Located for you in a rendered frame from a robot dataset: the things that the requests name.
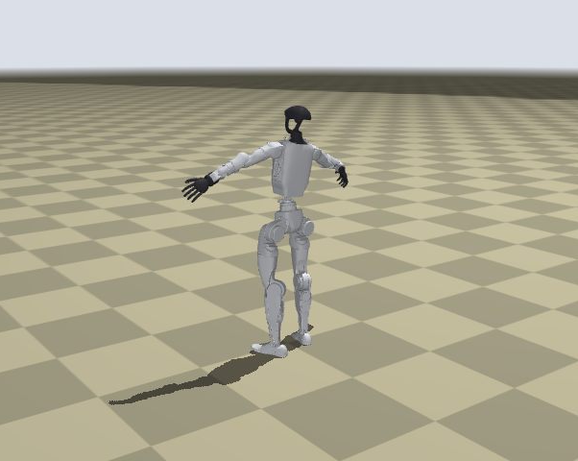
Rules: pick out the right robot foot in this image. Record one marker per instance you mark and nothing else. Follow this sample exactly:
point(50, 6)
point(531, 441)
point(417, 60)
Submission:
point(304, 339)

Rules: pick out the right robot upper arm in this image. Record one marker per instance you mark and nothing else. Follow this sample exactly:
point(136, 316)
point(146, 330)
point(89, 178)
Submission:
point(320, 157)

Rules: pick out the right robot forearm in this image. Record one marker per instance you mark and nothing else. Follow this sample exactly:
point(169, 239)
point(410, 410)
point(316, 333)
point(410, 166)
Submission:
point(335, 163)

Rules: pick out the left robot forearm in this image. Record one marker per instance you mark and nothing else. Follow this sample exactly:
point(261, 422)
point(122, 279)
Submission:
point(232, 166)

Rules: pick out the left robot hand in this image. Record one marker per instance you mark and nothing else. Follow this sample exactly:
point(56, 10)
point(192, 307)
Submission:
point(201, 185)

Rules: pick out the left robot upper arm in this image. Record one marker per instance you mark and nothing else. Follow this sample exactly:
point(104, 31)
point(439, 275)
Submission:
point(269, 150)

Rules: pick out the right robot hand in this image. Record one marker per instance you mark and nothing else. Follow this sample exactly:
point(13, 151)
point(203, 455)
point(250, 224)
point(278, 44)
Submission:
point(343, 175)

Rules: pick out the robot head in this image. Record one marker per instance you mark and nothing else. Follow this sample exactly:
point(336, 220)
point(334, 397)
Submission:
point(298, 113)

